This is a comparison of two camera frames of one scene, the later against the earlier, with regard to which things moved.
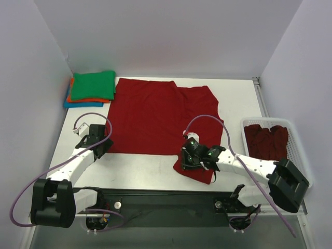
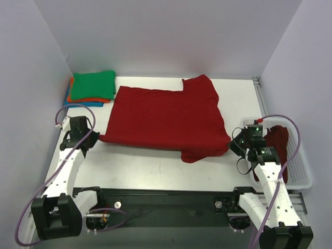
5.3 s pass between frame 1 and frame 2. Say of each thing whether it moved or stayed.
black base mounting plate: stayed
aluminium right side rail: stayed
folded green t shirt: stayed
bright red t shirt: moved
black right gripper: moved
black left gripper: moved
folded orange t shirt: stayed
